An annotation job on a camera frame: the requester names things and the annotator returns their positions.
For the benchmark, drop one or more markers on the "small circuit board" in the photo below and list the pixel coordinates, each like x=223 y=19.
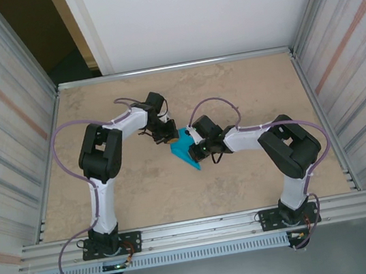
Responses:
x=299 y=235
x=114 y=266

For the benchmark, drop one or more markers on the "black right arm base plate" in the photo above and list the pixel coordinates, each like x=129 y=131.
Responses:
x=267 y=219

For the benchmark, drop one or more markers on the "blue square paper sheet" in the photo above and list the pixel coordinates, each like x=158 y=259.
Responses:
x=179 y=149

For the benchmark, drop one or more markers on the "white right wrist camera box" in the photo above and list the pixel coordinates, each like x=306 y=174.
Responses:
x=196 y=135

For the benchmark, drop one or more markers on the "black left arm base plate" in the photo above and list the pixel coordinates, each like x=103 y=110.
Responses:
x=133 y=241

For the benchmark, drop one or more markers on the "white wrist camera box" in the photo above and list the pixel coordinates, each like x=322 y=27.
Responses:
x=165 y=117
x=196 y=135

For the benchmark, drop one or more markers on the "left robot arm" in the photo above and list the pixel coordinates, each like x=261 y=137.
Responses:
x=101 y=156

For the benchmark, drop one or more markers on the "aluminium frame post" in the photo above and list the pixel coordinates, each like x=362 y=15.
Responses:
x=312 y=0
x=23 y=47

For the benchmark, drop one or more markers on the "white door frame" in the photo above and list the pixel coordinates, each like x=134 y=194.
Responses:
x=84 y=27

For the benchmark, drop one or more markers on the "wide aluminium mounting rail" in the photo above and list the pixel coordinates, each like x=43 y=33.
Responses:
x=200 y=231

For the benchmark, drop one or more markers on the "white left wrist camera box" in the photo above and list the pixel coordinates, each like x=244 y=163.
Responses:
x=165 y=117

